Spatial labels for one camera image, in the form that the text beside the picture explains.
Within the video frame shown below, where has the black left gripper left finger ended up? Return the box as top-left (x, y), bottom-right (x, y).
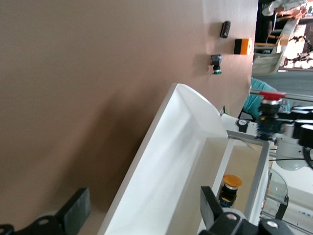
top-left (0, 187), bottom-right (92, 235)

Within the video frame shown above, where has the clear acrylic guard panel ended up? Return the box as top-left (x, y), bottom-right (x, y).
top-left (265, 168), bottom-right (291, 221)

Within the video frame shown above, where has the yellow mushroom push button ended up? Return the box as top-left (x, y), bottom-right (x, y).
top-left (218, 174), bottom-right (243, 208)

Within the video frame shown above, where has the red mushroom push button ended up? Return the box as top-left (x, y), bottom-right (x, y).
top-left (254, 91), bottom-right (288, 148)

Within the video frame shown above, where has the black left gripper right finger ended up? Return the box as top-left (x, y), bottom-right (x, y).
top-left (199, 186), bottom-right (298, 235)

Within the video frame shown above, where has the background shelving clutter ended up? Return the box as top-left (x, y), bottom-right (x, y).
top-left (254, 0), bottom-right (313, 74)

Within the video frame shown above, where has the person in teal shirt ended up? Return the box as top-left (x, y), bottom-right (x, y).
top-left (244, 76), bottom-right (292, 118)

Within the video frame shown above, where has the pale grey background chair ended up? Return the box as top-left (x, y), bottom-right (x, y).
top-left (252, 51), bottom-right (286, 77)

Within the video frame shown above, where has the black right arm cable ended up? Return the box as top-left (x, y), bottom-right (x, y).
top-left (268, 146), bottom-right (313, 170)

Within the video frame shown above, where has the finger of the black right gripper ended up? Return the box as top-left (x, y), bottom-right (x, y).
top-left (276, 105), bottom-right (313, 121)
top-left (292, 123), bottom-right (313, 147)

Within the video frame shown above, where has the orange and black box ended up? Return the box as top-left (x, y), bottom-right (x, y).
top-left (233, 37), bottom-right (253, 56)

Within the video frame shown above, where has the dark cylindrical capacitor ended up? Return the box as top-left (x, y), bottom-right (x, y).
top-left (219, 20), bottom-right (233, 39)

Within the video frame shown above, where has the green push button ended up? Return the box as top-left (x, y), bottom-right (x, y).
top-left (207, 53), bottom-right (224, 76)

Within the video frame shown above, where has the white drawer cabinet housing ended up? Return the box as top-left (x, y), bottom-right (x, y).
top-left (226, 129), bottom-right (271, 227)

